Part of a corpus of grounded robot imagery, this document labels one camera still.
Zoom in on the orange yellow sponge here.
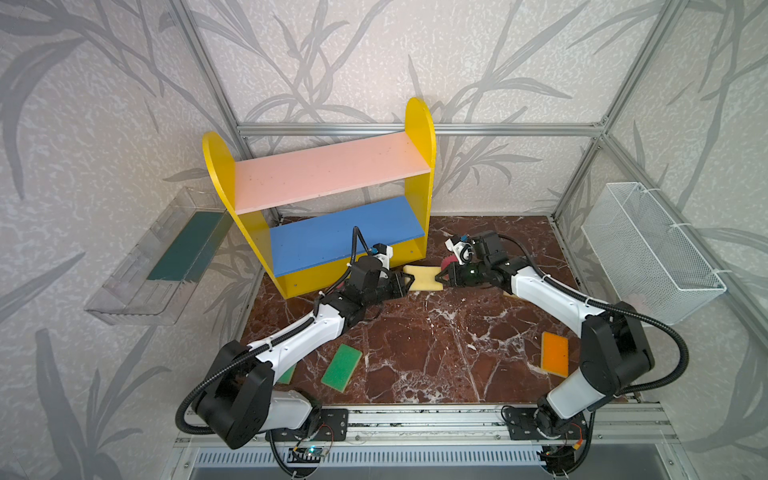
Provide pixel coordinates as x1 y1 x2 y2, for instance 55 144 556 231
540 332 569 378

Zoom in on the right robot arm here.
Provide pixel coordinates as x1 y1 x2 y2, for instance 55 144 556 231
435 231 655 438

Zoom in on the green sponge under arm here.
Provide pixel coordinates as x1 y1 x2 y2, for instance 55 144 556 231
277 365 296 385

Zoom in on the blue lower shelf board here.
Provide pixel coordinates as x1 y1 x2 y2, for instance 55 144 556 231
270 196 424 277

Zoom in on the pink top shelf board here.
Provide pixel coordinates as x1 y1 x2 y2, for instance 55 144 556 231
235 132 430 214

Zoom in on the pink smiley sponge right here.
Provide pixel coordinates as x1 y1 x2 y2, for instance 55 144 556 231
440 255 458 270

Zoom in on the green sponge centre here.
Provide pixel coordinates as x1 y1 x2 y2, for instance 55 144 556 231
321 345 363 392

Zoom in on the pink item in basket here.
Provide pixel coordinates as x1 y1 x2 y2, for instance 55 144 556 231
625 293 659 316

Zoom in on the green circuit board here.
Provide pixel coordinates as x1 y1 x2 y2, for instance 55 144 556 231
289 445 332 464

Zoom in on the dark green scouring pad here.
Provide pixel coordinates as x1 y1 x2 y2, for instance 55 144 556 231
147 211 226 282

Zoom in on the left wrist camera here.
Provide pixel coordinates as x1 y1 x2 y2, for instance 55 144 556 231
368 243 394 270

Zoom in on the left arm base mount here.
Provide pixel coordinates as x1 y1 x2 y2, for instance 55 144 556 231
271 407 350 442

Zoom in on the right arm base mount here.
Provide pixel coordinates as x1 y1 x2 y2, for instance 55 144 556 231
501 405 587 440

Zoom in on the white wire mesh basket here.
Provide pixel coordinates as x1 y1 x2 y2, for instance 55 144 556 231
582 182 727 325

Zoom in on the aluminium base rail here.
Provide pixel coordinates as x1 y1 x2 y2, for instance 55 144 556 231
173 403 667 448

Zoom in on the aluminium enclosure frame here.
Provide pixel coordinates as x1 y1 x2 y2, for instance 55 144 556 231
161 1 767 343

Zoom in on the clear plastic wall tray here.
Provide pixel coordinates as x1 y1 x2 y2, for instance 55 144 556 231
85 187 233 326

